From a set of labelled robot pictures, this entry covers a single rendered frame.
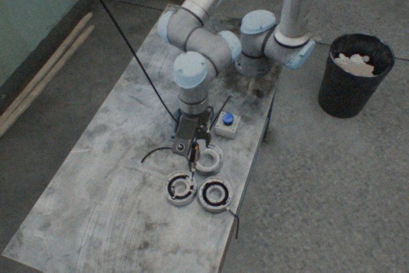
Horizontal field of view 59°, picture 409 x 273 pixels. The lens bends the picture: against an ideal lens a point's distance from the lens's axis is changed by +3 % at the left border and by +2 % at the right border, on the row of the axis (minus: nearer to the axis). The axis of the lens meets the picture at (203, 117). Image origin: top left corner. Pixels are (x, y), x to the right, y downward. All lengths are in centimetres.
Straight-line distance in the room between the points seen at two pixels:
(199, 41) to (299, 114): 154
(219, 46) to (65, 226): 71
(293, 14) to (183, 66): 47
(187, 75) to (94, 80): 188
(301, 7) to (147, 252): 84
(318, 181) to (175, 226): 117
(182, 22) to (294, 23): 40
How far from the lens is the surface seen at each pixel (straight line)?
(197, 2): 93
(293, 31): 118
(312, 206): 204
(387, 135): 240
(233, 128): 120
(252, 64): 137
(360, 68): 219
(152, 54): 152
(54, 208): 123
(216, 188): 112
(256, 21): 129
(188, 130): 91
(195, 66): 78
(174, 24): 92
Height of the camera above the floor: 185
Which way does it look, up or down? 55 degrees down
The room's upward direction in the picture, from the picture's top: 4 degrees counter-clockwise
